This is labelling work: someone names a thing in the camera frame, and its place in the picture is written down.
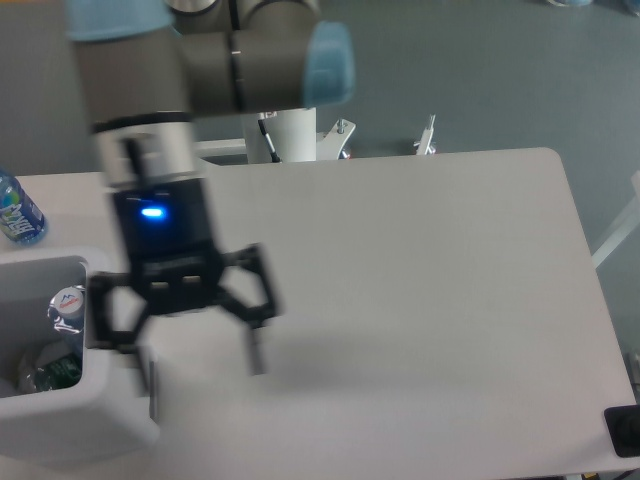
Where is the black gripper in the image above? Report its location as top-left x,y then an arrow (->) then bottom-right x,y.
86,178 -> 279,394

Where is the clear blue plastic bottle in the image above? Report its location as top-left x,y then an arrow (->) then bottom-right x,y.
47,285 -> 86,361

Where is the green label plastic bottle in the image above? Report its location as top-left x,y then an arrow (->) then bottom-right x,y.
17,351 -> 82,394

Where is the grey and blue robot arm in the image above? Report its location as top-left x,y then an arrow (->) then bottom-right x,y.
65,1 -> 355,389

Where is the white trash can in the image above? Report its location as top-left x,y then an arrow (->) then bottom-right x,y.
1,247 -> 159,465

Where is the blue label drink bottle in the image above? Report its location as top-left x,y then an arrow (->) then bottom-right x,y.
1,170 -> 48,245

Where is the black device at table edge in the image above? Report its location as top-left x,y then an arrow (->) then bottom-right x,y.
604,405 -> 639,458

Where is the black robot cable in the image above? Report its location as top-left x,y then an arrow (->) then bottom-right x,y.
257,112 -> 284,164

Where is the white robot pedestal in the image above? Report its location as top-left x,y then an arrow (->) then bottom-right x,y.
192,107 -> 357,166

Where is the white frame at right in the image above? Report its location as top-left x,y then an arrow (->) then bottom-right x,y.
591,171 -> 639,269

